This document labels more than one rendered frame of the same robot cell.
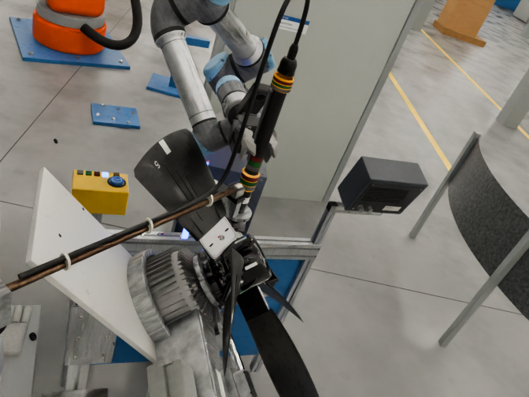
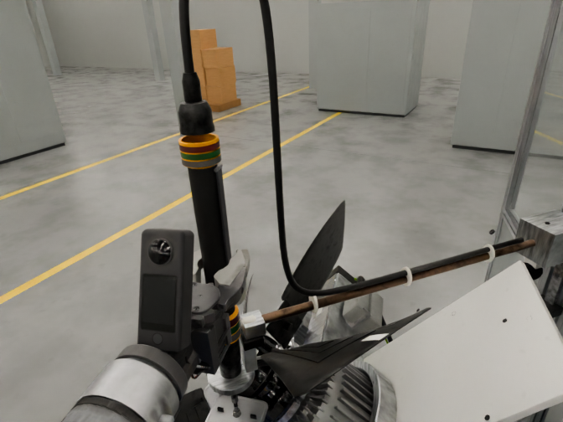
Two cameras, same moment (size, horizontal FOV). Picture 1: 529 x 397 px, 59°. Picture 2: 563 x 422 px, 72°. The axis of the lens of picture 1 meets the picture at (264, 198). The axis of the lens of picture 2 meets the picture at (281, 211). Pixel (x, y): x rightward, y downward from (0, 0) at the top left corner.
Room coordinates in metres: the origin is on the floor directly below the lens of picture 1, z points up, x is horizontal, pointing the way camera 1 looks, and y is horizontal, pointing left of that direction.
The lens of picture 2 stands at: (1.17, 0.40, 1.75)
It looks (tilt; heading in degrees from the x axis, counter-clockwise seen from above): 27 degrees down; 224
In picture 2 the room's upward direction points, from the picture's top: 3 degrees counter-clockwise
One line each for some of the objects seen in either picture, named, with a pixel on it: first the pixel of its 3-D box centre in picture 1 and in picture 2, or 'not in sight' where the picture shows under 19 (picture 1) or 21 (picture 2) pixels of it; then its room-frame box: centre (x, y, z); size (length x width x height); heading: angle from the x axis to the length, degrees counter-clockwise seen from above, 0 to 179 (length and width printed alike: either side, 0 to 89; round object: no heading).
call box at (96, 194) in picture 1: (99, 194); not in sight; (1.12, 0.48, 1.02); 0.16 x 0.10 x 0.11; 118
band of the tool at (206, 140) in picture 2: (282, 83); (200, 151); (0.94, 0.05, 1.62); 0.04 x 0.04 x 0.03
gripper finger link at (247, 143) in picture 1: (245, 149); (238, 282); (0.93, 0.08, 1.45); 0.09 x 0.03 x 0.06; 18
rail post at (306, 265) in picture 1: (278, 317); not in sight; (1.50, -0.25, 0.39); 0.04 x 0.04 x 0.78; 28
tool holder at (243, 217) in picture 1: (239, 198); (235, 349); (0.93, 0.05, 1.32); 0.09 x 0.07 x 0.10; 153
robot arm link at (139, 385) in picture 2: (238, 109); (135, 403); (1.10, 0.14, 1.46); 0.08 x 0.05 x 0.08; 118
